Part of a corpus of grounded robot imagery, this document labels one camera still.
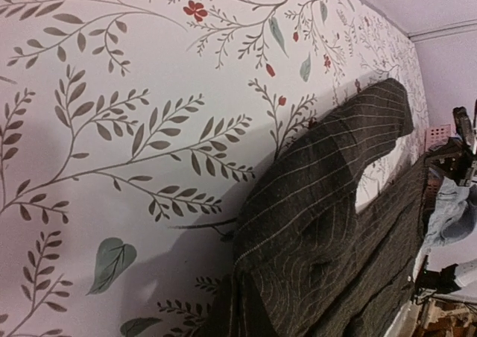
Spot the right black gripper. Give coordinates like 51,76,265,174
425,137,476,186

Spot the black pinstriped shirt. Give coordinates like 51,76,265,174
196,78,426,336

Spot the pink perforated laundry basket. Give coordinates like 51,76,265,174
425,124,452,207

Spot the light denim jacket with buttons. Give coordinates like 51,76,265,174
421,177,476,295

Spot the floral patterned table mat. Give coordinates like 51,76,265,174
1,0,429,336

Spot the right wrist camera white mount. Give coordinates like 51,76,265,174
452,107,476,154

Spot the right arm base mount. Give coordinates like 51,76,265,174
411,264,477,337

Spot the right aluminium frame post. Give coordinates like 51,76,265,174
408,19,476,43

